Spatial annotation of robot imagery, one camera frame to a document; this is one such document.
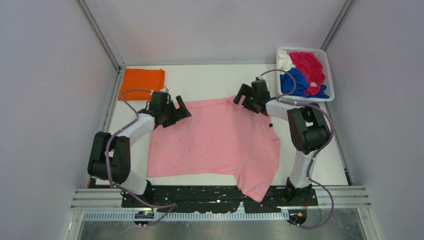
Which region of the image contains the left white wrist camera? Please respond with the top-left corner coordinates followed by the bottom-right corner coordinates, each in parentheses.
top-left (160, 87), bottom-right (169, 93)

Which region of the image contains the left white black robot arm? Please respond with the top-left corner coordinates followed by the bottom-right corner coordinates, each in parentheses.
top-left (87, 90), bottom-right (191, 207)

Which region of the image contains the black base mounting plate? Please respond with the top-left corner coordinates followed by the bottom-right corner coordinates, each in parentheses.
top-left (139, 185), bottom-right (318, 214)

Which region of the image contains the white plastic basket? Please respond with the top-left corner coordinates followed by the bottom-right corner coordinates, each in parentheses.
top-left (276, 47), bottom-right (335, 103)

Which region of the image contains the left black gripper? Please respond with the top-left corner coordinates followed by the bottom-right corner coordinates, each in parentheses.
top-left (161, 96), bottom-right (191, 129)

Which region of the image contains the pink t shirt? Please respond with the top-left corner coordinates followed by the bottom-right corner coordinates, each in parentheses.
top-left (147, 98), bottom-right (281, 202)

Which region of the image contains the white slotted cable duct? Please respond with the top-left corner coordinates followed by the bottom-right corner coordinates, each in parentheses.
top-left (82, 210), bottom-right (289, 222)

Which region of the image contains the blue t shirt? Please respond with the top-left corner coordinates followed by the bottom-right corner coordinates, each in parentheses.
top-left (279, 68), bottom-right (330, 99)

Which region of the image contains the white t shirt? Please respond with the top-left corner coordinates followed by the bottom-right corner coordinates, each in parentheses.
top-left (277, 50), bottom-right (296, 74)

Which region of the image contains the folded orange t shirt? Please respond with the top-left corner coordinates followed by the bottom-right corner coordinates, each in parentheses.
top-left (118, 68), bottom-right (165, 101)

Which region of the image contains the aluminium frame rail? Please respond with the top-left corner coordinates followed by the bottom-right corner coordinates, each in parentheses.
top-left (76, 0), bottom-right (125, 72)

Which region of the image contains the magenta t shirt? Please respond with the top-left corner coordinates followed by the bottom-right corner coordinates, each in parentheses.
top-left (289, 51), bottom-right (326, 96)

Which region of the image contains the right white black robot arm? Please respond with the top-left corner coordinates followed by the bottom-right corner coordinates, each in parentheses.
top-left (233, 79), bottom-right (333, 206)

